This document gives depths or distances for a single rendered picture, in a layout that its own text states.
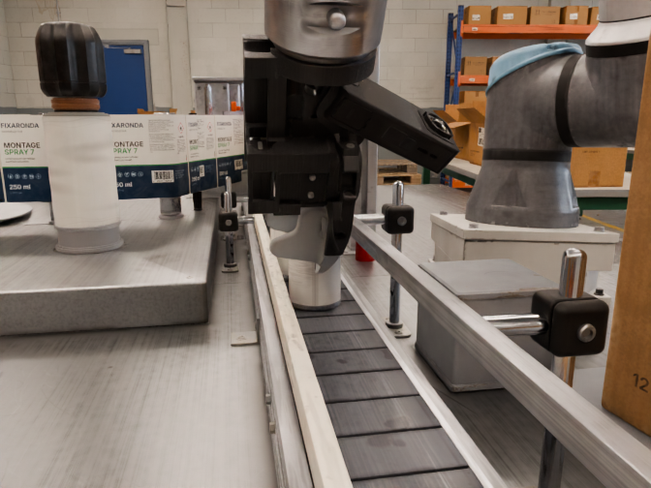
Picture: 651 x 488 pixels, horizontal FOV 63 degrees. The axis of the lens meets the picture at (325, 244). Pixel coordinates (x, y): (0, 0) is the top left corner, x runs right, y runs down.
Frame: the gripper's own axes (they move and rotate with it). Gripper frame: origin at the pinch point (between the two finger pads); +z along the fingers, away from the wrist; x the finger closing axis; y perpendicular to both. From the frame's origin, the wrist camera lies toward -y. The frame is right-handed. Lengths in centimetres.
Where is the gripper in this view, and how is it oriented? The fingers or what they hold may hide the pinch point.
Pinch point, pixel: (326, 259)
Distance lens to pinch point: 48.6
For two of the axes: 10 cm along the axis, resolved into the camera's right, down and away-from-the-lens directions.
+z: -0.9, 7.3, 6.8
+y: -9.9, 0.4, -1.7
